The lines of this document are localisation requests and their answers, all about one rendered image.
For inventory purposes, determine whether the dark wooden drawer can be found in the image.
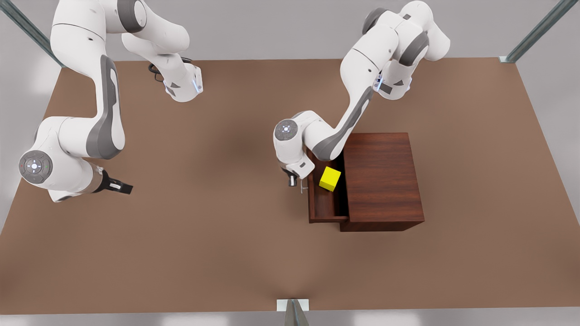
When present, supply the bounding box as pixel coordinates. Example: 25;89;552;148
300;149;350;224

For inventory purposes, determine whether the yellow cube block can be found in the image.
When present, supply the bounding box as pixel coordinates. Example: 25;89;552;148
319;166;342;192

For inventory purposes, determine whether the dark wooden cabinet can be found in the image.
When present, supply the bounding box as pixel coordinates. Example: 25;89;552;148
339;133;425;233

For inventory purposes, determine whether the black cable loop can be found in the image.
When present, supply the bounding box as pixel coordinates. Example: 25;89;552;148
148;56;194;83

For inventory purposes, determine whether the silver frame post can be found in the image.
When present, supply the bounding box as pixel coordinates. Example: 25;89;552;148
498;0;580;64
276;298;310;326
0;0;67;69

